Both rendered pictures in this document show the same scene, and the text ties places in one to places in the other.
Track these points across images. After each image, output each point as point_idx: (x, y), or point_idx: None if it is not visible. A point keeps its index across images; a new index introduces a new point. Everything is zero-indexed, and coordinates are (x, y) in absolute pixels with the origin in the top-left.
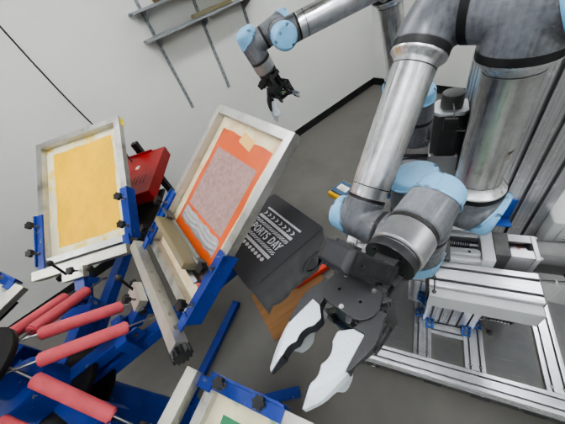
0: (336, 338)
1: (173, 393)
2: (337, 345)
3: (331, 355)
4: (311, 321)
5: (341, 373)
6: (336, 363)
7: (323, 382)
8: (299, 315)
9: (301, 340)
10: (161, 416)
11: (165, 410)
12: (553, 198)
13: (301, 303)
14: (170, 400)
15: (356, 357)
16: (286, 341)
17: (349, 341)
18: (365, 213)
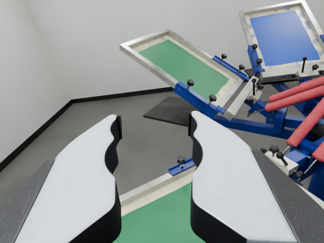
0: (106, 188)
1: (321, 200)
2: (96, 178)
3: (101, 157)
4: (207, 177)
5: (64, 150)
6: (82, 154)
7: (95, 127)
8: (252, 169)
9: (195, 156)
10: (302, 188)
11: (307, 191)
12: None
13: (297, 197)
14: (315, 196)
15: (30, 186)
16: (208, 125)
17: (63, 206)
18: None
